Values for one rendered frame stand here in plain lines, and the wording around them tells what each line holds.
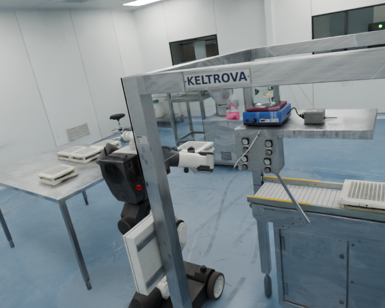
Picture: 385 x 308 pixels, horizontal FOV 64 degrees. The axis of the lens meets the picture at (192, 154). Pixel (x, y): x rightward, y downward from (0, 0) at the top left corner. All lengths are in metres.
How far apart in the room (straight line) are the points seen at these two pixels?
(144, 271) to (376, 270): 1.18
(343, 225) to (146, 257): 0.97
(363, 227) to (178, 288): 0.91
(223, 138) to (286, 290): 2.84
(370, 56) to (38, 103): 6.21
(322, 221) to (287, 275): 0.50
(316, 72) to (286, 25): 6.17
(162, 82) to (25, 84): 5.65
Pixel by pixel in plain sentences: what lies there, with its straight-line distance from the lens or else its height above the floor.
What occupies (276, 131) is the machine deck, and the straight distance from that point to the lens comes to 1.54.
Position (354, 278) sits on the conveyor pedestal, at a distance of 1.96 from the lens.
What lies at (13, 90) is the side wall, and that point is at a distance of 6.39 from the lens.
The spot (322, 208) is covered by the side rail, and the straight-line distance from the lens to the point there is 1.68.
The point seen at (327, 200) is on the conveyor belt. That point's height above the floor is 0.94.
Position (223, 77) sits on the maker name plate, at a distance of 0.84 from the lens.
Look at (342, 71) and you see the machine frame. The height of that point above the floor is 1.72.
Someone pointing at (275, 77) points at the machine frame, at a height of 1.72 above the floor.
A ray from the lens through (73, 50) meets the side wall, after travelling 7.24.
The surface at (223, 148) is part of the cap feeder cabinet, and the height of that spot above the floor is 0.33.
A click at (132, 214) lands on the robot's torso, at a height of 0.92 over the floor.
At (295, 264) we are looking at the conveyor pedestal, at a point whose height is 0.54.
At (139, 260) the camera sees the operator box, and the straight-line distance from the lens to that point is 1.21.
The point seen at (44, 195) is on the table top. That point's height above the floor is 0.89.
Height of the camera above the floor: 1.82
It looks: 19 degrees down
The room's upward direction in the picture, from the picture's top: 9 degrees counter-clockwise
